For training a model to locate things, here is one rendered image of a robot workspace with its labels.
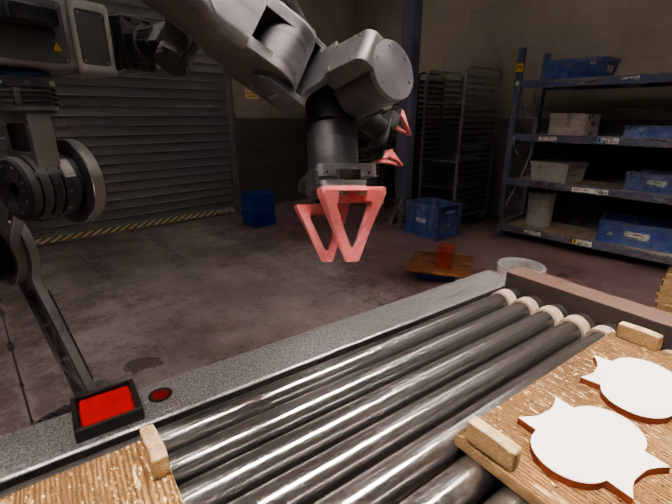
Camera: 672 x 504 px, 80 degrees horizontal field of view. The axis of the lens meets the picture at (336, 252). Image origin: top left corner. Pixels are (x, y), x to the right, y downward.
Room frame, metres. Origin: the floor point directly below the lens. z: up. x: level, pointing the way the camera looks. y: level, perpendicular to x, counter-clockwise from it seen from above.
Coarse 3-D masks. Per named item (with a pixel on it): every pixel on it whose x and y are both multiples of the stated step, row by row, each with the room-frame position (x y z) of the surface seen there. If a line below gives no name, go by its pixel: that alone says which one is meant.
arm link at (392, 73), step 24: (336, 48) 0.44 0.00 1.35; (360, 48) 0.40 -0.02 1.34; (384, 48) 0.42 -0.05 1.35; (264, 72) 0.42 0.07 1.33; (312, 72) 0.45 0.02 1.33; (336, 72) 0.42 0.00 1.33; (360, 72) 0.41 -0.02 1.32; (384, 72) 0.41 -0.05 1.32; (408, 72) 0.43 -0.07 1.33; (264, 96) 0.45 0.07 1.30; (288, 96) 0.43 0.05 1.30; (336, 96) 0.44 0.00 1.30; (360, 96) 0.42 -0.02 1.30; (384, 96) 0.41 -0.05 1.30
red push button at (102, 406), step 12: (96, 396) 0.45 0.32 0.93; (108, 396) 0.45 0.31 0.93; (120, 396) 0.45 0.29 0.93; (84, 408) 0.43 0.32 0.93; (96, 408) 0.43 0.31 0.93; (108, 408) 0.43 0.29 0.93; (120, 408) 0.43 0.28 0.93; (132, 408) 0.43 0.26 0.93; (84, 420) 0.40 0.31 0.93; (96, 420) 0.40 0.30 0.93
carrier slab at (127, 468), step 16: (128, 448) 0.35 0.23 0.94; (96, 464) 0.33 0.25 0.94; (112, 464) 0.33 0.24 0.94; (128, 464) 0.33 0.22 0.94; (144, 464) 0.33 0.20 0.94; (48, 480) 0.31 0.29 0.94; (64, 480) 0.31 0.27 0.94; (80, 480) 0.31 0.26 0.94; (96, 480) 0.31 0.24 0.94; (112, 480) 0.31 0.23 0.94; (128, 480) 0.31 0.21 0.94; (144, 480) 0.31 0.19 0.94; (160, 480) 0.31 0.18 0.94; (16, 496) 0.29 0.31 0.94; (32, 496) 0.29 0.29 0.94; (48, 496) 0.29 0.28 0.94; (64, 496) 0.29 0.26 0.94; (80, 496) 0.29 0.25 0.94; (96, 496) 0.29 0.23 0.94; (112, 496) 0.29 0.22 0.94; (128, 496) 0.29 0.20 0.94; (144, 496) 0.29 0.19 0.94; (160, 496) 0.29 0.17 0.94; (176, 496) 0.29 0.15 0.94
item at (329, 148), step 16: (320, 128) 0.45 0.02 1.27; (336, 128) 0.45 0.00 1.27; (352, 128) 0.46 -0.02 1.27; (320, 144) 0.45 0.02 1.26; (336, 144) 0.44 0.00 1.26; (352, 144) 0.45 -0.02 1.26; (320, 160) 0.44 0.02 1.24; (336, 160) 0.44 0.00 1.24; (352, 160) 0.45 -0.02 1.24; (304, 176) 0.46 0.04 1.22; (320, 176) 0.40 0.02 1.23; (352, 176) 0.45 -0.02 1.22; (368, 176) 0.42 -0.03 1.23; (304, 192) 0.49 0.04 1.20
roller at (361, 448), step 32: (576, 320) 0.67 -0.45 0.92; (512, 352) 0.57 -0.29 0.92; (544, 352) 0.59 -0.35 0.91; (448, 384) 0.49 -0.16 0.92; (480, 384) 0.49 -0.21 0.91; (416, 416) 0.42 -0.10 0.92; (448, 416) 0.44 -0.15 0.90; (352, 448) 0.37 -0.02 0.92; (384, 448) 0.38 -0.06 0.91; (288, 480) 0.33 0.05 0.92; (320, 480) 0.33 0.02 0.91
